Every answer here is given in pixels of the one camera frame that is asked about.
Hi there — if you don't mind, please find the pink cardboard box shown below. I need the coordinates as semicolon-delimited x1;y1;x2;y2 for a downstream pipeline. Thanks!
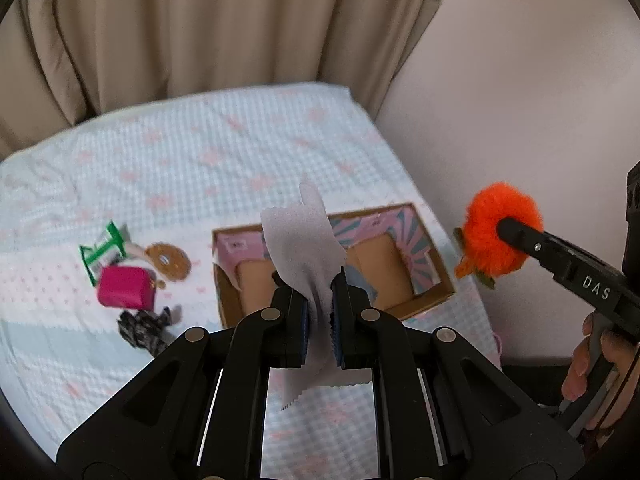
211;202;457;330

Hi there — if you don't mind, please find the beige curtain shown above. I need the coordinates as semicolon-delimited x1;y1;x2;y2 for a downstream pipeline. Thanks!
0;0;446;147

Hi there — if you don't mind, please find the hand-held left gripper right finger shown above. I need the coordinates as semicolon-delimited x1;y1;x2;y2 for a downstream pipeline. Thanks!
330;271;586;480

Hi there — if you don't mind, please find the light checked bed sheet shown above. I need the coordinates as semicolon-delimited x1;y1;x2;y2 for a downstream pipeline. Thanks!
0;81;503;480

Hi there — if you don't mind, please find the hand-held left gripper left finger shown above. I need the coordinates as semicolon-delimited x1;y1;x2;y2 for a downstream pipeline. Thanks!
56;285;309;480

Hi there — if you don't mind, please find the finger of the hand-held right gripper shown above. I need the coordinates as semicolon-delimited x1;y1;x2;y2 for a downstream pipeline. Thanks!
496;216;629;317

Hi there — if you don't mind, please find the black patterned scrunchie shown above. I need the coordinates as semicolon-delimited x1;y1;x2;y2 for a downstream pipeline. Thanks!
117;306;184;356

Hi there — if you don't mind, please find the grey cleaning cloth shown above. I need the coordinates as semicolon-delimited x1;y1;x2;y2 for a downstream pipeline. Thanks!
260;180;373;413

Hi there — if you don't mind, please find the brown donut coaster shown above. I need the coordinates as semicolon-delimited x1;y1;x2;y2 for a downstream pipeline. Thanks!
144;243;192;278

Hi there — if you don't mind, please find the magenta pouch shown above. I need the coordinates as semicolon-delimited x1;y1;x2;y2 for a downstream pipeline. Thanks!
97;266;158;311

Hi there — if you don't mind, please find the person's right hand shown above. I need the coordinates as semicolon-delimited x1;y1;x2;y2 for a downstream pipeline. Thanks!
561;313;640;402

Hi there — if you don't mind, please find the orange fluffy plush toy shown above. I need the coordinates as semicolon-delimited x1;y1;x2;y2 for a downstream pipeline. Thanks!
453;183;545;290

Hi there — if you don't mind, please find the green white packet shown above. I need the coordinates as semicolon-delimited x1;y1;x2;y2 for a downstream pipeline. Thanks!
79;221;132;288

